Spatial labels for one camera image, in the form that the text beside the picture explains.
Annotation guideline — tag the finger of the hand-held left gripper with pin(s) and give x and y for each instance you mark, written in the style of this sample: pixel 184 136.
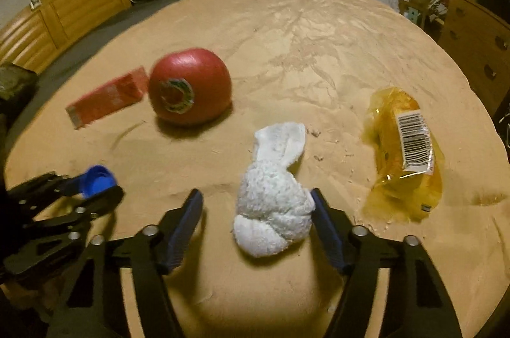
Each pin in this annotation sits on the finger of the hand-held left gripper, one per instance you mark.
pixel 44 186
pixel 87 208

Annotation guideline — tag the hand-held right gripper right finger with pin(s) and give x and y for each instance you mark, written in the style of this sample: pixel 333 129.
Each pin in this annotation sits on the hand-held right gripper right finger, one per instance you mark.
pixel 326 230

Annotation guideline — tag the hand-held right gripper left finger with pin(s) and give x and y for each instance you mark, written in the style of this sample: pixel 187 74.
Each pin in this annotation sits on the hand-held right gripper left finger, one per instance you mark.
pixel 185 230

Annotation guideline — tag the blue bottle cap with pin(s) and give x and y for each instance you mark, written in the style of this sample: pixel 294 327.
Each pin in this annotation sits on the blue bottle cap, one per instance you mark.
pixel 97 178

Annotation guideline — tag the white towel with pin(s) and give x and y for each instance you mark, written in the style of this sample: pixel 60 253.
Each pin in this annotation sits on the white towel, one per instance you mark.
pixel 275 202

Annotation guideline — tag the yellow plastic packet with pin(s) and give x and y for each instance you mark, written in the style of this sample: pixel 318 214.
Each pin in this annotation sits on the yellow plastic packet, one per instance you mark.
pixel 414 182

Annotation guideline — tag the dark plastic bag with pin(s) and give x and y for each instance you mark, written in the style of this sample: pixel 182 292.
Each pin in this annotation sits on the dark plastic bag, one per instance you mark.
pixel 16 83

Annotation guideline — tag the red flat box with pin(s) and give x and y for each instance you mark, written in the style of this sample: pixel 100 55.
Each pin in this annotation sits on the red flat box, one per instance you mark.
pixel 107 99

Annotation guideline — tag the red apple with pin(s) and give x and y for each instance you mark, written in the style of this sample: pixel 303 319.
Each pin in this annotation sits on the red apple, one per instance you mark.
pixel 199 79

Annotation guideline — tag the wooden bed headboard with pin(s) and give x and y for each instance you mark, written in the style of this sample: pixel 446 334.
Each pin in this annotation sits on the wooden bed headboard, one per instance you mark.
pixel 71 15

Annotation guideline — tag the wooden drawer dresser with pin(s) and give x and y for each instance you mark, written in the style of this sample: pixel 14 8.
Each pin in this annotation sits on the wooden drawer dresser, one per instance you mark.
pixel 474 39

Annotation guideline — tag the small wooden chair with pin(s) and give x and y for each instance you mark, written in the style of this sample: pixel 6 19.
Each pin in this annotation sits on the small wooden chair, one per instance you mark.
pixel 426 3

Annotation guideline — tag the white wall socket plug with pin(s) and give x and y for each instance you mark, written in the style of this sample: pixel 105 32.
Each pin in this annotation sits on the white wall socket plug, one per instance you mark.
pixel 34 2

